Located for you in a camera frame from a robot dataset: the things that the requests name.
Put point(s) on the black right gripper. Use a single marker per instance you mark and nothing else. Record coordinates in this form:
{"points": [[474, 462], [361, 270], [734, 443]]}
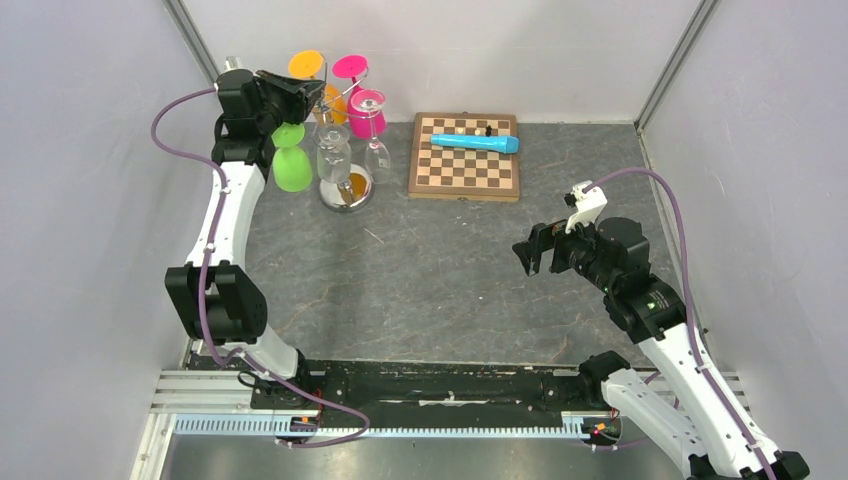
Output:
{"points": [[541, 238]]}

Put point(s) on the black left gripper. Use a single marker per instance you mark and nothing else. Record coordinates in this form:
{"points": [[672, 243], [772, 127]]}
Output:
{"points": [[295, 91]]}

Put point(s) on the chrome wine glass rack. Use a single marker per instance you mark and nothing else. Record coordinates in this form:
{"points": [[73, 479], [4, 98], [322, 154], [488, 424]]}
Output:
{"points": [[342, 197]]}

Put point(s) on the clear wine glass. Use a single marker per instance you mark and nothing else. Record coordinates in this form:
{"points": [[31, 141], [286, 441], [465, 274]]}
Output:
{"points": [[333, 153], [377, 159]]}

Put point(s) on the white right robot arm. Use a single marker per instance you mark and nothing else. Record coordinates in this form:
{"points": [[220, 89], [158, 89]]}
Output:
{"points": [[711, 436]]}

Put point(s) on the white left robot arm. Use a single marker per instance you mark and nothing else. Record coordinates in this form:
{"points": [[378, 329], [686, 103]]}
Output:
{"points": [[215, 299]]}

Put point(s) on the orange plastic wine glass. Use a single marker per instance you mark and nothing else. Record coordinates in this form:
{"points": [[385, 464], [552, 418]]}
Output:
{"points": [[311, 65]]}

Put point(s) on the clear wine glass front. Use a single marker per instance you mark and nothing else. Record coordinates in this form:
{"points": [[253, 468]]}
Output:
{"points": [[333, 153]]}

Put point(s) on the green plastic wine glass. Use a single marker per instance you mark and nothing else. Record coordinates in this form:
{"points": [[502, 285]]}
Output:
{"points": [[291, 165]]}

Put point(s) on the pink plastic wine glass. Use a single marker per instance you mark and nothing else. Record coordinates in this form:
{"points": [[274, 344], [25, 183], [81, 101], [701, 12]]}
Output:
{"points": [[356, 68]]}

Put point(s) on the blue cylindrical tube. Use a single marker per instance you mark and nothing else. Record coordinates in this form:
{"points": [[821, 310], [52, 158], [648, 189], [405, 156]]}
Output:
{"points": [[501, 144]]}

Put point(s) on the wooden chess board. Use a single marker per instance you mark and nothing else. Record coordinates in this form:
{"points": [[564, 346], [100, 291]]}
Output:
{"points": [[454, 173]]}

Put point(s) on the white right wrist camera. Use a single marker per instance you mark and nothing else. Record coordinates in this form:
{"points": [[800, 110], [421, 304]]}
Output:
{"points": [[588, 202]]}

